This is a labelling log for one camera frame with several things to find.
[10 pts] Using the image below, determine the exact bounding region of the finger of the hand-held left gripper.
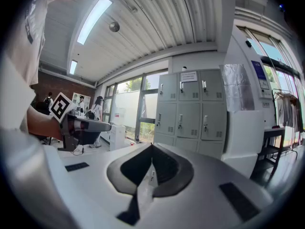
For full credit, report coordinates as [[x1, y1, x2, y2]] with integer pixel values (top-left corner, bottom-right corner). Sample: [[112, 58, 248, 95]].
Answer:
[[84, 120, 112, 133]]

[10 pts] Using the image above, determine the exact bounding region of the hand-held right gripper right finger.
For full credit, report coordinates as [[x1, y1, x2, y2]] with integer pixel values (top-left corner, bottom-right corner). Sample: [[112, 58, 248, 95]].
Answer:
[[133, 143, 275, 229]]

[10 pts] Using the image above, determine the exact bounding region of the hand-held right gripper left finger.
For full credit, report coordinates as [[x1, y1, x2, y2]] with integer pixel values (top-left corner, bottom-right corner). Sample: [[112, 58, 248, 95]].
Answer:
[[42, 142, 153, 229]]

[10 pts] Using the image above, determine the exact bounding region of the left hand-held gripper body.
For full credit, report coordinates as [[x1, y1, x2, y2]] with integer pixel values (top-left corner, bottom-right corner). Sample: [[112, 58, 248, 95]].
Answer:
[[49, 92, 102, 151]]

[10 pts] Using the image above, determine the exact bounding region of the grey metal locker cabinet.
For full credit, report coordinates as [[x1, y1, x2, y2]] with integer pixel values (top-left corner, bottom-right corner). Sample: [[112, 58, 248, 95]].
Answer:
[[153, 68, 227, 161]]

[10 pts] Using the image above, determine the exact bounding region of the grey locker door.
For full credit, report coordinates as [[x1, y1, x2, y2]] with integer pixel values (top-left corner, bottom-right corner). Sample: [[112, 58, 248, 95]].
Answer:
[[201, 102, 226, 142]]

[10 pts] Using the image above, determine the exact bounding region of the person's left forearm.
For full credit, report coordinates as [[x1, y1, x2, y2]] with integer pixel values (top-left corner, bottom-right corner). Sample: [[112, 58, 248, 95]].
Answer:
[[26, 105, 63, 141]]

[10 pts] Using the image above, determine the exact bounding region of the white box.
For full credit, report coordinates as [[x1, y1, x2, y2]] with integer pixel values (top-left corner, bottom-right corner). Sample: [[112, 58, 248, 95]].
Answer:
[[109, 125, 126, 152]]

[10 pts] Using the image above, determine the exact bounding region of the large black-framed window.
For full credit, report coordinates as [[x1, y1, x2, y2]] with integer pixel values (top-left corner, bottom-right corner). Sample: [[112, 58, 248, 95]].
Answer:
[[103, 69, 169, 144]]

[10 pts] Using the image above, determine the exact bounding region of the set of black locker keys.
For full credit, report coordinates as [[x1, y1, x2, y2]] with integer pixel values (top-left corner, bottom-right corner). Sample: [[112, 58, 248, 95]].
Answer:
[[156, 80, 209, 132]]

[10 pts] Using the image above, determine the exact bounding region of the beige printed t-shirt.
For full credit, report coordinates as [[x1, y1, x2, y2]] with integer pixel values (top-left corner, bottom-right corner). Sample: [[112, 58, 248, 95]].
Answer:
[[0, 0, 48, 138]]

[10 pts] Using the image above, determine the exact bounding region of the black metal table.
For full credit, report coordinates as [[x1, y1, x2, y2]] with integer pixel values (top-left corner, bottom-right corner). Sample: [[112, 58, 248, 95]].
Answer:
[[249, 126, 299, 189]]

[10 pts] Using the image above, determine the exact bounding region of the white paper notice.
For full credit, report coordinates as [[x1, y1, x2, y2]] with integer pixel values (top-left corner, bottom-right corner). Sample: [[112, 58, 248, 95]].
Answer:
[[180, 71, 199, 82]]

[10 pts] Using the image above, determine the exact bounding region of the silver foil sheet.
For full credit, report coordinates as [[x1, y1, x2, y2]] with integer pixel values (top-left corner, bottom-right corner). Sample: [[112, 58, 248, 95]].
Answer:
[[219, 63, 255, 112]]

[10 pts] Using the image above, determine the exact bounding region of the row of hanging pale garments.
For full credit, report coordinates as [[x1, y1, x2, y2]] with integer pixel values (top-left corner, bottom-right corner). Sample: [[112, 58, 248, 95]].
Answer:
[[275, 92, 305, 134]]

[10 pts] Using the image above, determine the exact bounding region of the black clothes rack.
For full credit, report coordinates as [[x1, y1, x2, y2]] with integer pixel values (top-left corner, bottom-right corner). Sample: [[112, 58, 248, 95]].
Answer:
[[271, 87, 305, 157]]

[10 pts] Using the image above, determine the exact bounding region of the blue poster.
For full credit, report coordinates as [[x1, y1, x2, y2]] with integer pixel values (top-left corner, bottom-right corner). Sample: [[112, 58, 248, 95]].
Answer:
[[251, 60, 266, 80]]

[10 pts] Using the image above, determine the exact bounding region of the white kiosk machine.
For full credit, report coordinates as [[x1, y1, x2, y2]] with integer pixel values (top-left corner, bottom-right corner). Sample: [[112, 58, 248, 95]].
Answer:
[[237, 26, 305, 150]]

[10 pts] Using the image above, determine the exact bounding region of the white wall poster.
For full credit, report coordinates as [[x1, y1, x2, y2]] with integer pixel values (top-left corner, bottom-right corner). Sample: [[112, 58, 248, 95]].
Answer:
[[72, 92, 92, 117]]

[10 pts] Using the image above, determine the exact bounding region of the white wall notice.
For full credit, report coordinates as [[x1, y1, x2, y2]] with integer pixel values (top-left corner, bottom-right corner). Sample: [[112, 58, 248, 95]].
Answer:
[[258, 79, 270, 99]]

